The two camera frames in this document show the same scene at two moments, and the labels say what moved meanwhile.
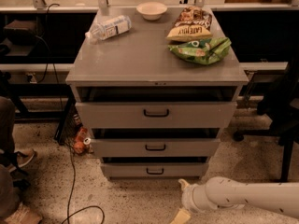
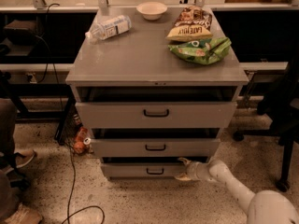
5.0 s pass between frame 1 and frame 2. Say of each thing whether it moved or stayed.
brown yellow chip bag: stayed
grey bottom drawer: stayed
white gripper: moved
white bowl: stayed
